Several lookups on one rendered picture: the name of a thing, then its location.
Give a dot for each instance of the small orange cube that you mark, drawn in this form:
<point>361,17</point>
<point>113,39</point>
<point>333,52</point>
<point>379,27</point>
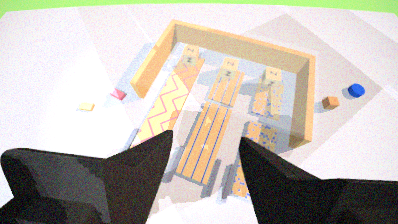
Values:
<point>330,102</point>

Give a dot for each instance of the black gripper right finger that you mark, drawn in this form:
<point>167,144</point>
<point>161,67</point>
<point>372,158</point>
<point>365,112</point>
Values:
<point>283,193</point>

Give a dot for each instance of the orange strip with blue dots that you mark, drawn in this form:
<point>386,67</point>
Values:
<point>263,136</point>

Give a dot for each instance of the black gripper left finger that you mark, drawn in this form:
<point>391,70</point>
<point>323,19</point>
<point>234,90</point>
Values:
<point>122,187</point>

